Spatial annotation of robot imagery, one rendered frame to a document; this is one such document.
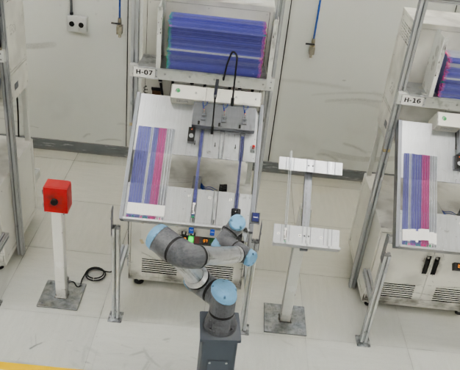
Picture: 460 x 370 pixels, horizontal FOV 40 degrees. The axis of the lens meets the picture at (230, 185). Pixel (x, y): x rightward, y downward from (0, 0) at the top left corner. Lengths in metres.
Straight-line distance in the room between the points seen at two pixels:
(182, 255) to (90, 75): 2.90
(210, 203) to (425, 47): 1.44
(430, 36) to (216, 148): 1.30
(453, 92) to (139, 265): 2.05
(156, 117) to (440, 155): 1.57
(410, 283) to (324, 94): 1.79
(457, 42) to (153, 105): 1.67
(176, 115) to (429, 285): 1.83
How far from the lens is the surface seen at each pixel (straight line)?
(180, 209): 3.30
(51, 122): 5.40
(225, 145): 3.39
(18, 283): 4.07
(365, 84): 5.07
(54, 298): 3.92
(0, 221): 3.92
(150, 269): 3.88
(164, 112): 3.46
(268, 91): 3.46
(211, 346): 2.93
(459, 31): 3.65
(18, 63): 3.96
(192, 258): 2.47
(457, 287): 4.09
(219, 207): 3.30
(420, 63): 3.65
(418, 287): 4.02
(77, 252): 4.27
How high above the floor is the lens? 2.57
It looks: 30 degrees down
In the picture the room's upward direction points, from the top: 6 degrees clockwise
